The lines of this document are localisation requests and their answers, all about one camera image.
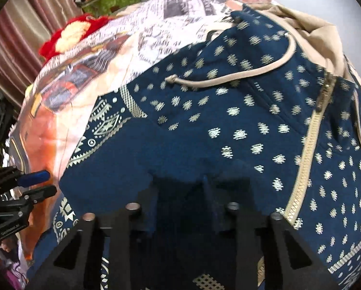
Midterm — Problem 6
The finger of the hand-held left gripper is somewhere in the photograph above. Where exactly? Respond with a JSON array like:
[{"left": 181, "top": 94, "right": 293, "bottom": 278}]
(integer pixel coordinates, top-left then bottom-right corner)
[
  {"left": 15, "top": 171, "right": 52, "bottom": 187},
  {"left": 22, "top": 186, "right": 58, "bottom": 206}
]

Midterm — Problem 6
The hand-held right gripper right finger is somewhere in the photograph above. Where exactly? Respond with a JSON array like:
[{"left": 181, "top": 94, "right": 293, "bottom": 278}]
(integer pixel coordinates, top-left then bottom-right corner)
[{"left": 202, "top": 176, "right": 340, "bottom": 290}]

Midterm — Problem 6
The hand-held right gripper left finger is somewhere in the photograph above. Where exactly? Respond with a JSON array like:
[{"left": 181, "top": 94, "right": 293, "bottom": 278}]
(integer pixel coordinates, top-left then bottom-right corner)
[{"left": 28, "top": 184, "right": 157, "bottom": 290}]

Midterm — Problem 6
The navy patterned zip hoodie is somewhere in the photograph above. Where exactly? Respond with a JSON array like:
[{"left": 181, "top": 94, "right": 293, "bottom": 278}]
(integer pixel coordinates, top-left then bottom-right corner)
[{"left": 28, "top": 1, "right": 361, "bottom": 290}]

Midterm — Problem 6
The printed blanket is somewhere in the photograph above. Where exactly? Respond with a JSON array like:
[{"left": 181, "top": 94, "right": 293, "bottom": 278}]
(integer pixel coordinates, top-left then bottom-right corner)
[{"left": 3, "top": 0, "right": 282, "bottom": 290}]

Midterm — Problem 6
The red plush toy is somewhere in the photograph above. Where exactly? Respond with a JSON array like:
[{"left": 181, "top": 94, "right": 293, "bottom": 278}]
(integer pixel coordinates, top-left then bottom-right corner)
[{"left": 38, "top": 14, "right": 110, "bottom": 60}]

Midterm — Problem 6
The pink striped curtain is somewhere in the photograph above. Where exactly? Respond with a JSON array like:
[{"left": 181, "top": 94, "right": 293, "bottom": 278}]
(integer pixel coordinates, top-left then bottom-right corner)
[{"left": 0, "top": 0, "right": 80, "bottom": 111}]

